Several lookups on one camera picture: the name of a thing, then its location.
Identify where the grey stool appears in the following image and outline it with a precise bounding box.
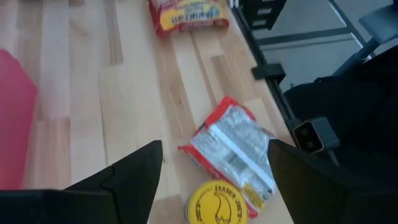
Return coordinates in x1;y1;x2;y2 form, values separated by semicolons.
332;2;398;77

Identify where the red rectangular plastic tray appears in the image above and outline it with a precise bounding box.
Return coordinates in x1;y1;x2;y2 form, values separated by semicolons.
0;48;39;190

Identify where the red orange ramen packet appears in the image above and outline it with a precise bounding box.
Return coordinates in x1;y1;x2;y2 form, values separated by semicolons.
148;0;230;39

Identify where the small black table camera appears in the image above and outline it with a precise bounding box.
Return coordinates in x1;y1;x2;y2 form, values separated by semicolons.
292;116;340;154

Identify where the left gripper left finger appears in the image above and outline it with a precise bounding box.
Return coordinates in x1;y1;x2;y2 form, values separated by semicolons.
63;139;164;224

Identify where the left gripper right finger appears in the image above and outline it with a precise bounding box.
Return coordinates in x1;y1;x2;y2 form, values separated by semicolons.
267;138;398;224

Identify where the red ramen packet silver back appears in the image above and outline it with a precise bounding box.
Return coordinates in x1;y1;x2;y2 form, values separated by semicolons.
177;95;278;219

